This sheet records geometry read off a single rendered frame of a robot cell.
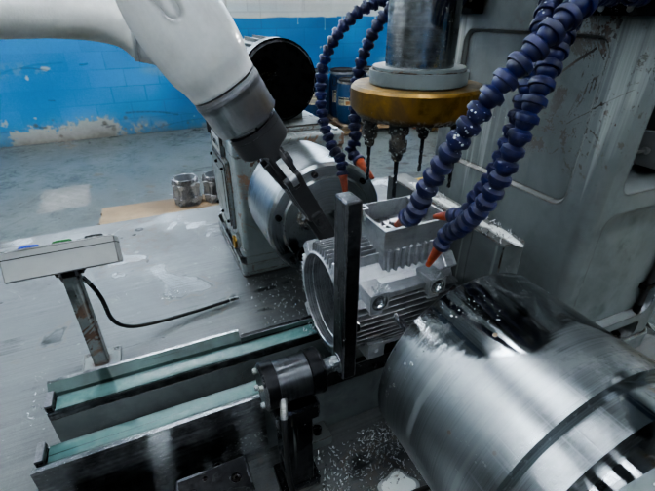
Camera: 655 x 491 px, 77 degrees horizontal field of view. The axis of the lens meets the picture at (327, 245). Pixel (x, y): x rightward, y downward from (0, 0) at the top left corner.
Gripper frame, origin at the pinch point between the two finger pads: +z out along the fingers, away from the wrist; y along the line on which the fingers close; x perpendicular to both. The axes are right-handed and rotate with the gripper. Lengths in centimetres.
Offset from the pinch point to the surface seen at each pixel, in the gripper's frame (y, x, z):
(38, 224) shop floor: 292, 151, 41
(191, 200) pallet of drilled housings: 244, 46, 79
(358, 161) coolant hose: 5.6, -12.2, -2.2
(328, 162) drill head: 15.6, -9.8, -0.1
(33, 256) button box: 17.1, 40.2, -18.1
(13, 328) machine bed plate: 38, 67, -2
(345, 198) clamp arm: -19.8, -2.0, -14.5
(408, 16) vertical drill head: -8.4, -21.9, -22.0
